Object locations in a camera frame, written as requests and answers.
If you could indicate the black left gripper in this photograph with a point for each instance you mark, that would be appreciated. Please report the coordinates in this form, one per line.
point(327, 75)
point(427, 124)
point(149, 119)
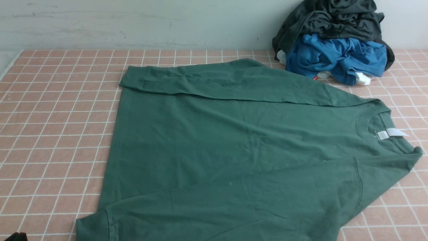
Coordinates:
point(17, 236)

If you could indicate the green long sleeve shirt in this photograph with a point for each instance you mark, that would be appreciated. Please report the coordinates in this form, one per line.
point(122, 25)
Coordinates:
point(242, 152)

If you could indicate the pink checkered tablecloth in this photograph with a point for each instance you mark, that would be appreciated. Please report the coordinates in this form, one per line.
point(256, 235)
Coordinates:
point(57, 114)

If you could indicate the blue crumpled garment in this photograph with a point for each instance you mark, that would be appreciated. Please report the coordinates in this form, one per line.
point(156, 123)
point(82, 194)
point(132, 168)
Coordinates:
point(342, 57)

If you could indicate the dark grey crumpled garment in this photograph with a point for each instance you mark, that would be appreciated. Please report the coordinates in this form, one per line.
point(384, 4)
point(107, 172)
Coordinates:
point(330, 19)

